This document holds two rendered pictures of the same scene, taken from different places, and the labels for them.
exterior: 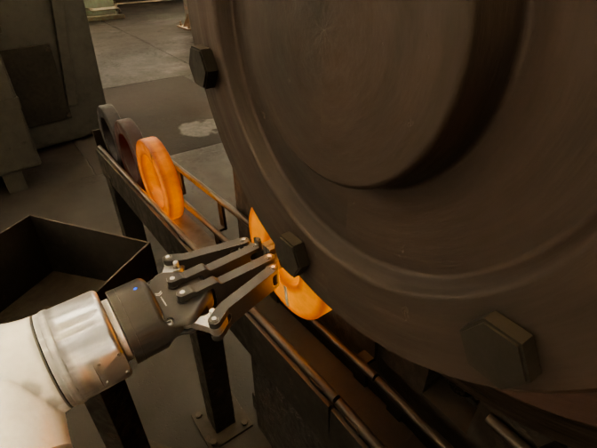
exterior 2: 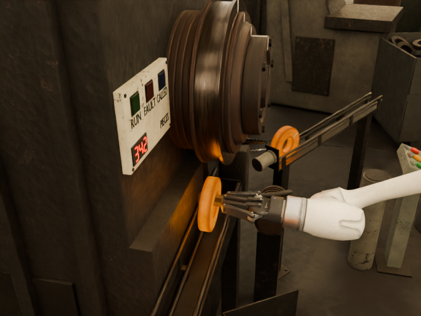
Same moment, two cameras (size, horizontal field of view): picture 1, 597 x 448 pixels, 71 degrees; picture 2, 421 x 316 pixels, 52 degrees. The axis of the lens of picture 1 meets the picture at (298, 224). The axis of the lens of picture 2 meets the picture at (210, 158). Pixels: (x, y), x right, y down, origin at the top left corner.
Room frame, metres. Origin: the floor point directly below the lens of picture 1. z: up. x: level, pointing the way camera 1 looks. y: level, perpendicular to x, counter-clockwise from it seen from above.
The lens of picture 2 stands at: (1.04, 0.78, 1.51)
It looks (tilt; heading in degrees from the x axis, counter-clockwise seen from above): 28 degrees down; 230
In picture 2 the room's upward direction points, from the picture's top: 1 degrees counter-clockwise
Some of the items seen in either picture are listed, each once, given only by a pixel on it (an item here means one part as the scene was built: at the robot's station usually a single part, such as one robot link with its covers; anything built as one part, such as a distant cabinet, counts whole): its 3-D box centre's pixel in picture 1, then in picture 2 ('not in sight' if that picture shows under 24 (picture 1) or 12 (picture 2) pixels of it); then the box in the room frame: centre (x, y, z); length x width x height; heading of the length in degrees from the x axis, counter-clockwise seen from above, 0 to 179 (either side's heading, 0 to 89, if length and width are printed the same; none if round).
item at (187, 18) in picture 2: not in sight; (198, 81); (0.28, -0.18, 1.12); 0.47 x 0.10 x 0.47; 36
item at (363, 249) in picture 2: not in sight; (368, 221); (-0.62, -0.02, 0.26); 0.12 x 0.12 x 0.52
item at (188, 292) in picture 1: (230, 284); (242, 201); (0.33, 0.07, 0.84); 0.11 x 0.01 x 0.04; 125
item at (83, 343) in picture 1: (89, 343); (292, 212); (0.26, 0.19, 0.83); 0.09 x 0.06 x 0.09; 36
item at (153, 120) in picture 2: not in sight; (146, 111); (0.57, 0.00, 1.15); 0.26 x 0.02 x 0.18; 36
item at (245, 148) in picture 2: not in sight; (233, 173); (0.05, -0.26, 0.68); 0.11 x 0.08 x 0.24; 126
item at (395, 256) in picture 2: not in sight; (404, 212); (-0.75, 0.09, 0.31); 0.24 x 0.16 x 0.62; 36
